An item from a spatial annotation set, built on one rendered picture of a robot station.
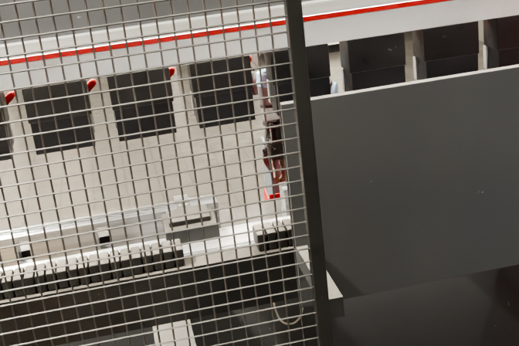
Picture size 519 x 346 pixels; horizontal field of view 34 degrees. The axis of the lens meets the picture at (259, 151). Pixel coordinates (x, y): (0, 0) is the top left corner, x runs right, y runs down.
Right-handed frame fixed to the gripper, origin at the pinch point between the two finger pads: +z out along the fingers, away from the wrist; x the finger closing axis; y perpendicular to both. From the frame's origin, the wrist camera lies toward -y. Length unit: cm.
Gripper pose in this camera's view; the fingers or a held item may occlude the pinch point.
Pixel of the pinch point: (279, 181)
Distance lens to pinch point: 262.6
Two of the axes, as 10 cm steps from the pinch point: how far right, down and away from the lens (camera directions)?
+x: 9.9, -1.4, 0.9
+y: 1.1, 2.2, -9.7
